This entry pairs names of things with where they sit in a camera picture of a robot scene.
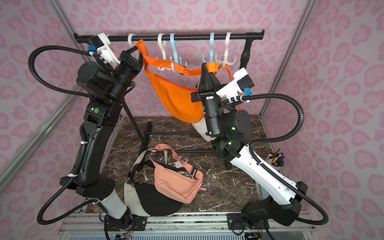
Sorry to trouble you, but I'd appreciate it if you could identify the orange sling bag front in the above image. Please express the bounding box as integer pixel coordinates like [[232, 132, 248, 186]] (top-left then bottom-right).
[[135, 38, 219, 124]]

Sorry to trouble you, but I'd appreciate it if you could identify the white orange sling bag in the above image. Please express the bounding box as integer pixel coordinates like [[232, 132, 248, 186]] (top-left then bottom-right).
[[192, 118, 216, 142]]

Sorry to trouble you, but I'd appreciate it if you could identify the pink sling bag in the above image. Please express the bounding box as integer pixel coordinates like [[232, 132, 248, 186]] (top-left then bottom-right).
[[151, 144, 207, 204]]

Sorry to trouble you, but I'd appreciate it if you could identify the black sling bag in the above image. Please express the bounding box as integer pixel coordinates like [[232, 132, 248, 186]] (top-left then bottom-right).
[[130, 164, 183, 217]]

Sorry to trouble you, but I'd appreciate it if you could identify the cream white sling bag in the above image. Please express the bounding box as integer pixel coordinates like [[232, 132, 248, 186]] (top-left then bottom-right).
[[123, 146, 169, 217]]

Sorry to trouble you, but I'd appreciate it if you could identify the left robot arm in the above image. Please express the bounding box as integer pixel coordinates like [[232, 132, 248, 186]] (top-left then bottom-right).
[[60, 47, 143, 230]]

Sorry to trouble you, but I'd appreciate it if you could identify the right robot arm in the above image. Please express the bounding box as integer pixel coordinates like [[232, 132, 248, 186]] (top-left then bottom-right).
[[191, 63, 309, 228]]

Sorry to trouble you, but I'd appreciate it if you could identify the white hook rightmost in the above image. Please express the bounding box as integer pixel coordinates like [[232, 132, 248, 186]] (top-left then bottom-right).
[[221, 32, 237, 68]]

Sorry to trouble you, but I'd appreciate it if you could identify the white hook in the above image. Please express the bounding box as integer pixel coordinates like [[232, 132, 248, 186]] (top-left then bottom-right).
[[127, 33, 137, 48], [221, 32, 237, 68], [157, 33, 172, 61]]

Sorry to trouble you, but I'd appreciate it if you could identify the light blue hook right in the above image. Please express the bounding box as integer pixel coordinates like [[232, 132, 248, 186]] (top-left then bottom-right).
[[202, 32, 221, 65]]

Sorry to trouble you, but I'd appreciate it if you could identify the light blue hook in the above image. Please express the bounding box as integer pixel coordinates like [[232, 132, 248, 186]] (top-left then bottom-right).
[[202, 32, 221, 65], [170, 33, 187, 72]]

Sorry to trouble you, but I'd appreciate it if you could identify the light blue hook left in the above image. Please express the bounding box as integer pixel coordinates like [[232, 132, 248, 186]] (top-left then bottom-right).
[[170, 33, 187, 72]]

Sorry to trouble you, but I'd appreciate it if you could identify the black clothes rack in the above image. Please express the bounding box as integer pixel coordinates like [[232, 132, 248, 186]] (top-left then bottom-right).
[[73, 29, 265, 169]]

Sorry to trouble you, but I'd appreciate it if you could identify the pink pen cup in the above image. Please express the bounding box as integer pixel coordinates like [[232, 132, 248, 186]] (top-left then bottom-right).
[[268, 147, 286, 169]]

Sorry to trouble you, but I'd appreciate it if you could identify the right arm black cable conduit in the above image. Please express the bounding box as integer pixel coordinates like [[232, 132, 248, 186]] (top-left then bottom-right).
[[221, 92, 330, 226]]

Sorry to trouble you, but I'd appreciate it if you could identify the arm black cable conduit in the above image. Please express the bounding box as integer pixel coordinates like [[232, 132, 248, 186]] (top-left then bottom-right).
[[27, 45, 115, 226], [221, 92, 330, 226]]

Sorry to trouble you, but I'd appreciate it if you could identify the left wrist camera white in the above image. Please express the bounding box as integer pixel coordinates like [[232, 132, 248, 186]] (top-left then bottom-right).
[[89, 33, 121, 67]]

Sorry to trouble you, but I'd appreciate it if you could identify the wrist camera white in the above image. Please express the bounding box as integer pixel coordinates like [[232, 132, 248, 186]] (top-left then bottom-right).
[[216, 68, 255, 103], [89, 33, 121, 67]]

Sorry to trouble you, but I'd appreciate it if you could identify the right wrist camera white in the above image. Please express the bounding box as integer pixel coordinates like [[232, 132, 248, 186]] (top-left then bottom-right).
[[216, 68, 255, 103]]

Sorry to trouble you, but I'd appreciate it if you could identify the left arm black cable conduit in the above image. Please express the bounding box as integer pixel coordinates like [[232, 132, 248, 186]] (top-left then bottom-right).
[[27, 45, 115, 226]]

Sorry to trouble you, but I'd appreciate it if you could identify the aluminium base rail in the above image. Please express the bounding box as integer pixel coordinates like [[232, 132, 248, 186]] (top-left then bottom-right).
[[56, 212, 319, 240]]

